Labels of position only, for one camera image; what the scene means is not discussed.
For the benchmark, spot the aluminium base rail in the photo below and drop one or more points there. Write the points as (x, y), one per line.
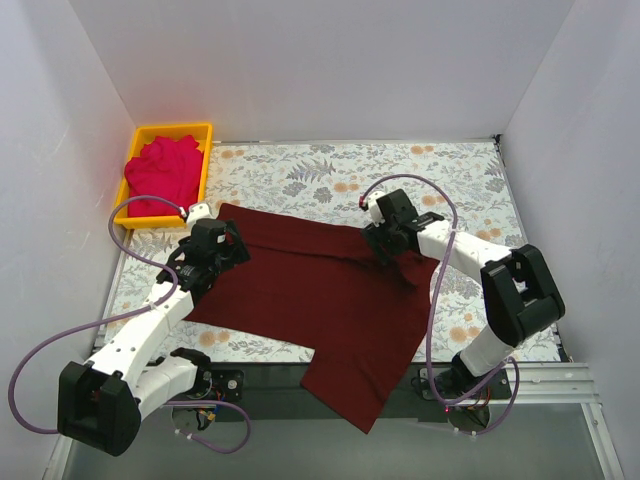
(531, 383)

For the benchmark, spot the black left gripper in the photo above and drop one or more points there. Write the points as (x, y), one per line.
(232, 247)

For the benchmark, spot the dark red t shirt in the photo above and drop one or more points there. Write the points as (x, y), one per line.
(320, 286)

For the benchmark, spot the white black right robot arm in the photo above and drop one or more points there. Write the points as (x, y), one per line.
(520, 295)

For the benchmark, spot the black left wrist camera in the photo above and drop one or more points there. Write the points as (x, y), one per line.
(208, 234)

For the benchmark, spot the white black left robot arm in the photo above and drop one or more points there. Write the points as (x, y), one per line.
(103, 401)

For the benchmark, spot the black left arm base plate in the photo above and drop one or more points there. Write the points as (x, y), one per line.
(217, 384)

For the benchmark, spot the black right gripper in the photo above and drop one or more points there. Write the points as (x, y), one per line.
(378, 245)

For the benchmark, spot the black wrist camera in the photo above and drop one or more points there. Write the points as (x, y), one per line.
(390, 208)
(208, 234)

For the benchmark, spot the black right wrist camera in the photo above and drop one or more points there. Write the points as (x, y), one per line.
(390, 208)

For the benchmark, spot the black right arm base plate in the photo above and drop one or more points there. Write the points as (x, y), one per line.
(452, 382)

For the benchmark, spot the floral patterned table mat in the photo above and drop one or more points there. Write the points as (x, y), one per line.
(322, 182)

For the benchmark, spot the bright pink t shirt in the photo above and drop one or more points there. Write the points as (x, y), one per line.
(167, 168)

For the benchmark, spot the yellow plastic bin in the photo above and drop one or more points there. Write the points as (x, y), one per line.
(159, 212)

